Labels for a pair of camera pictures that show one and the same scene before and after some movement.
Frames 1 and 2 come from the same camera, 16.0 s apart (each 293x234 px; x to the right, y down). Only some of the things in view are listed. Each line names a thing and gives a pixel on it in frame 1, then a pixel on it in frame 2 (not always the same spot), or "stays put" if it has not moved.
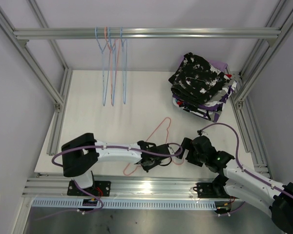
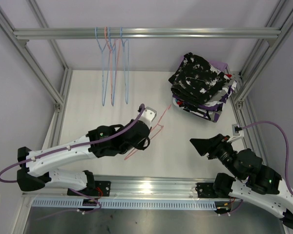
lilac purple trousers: [220, 66] stays put
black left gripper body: [154, 163] to [140, 145]
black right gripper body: [192, 156] to [223, 153]
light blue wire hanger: [102, 51] stays put
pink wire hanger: [166, 143] to [159, 124]
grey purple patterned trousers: [212, 109] stays put
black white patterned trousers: [196, 80] stays put
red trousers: [180, 103] stays put
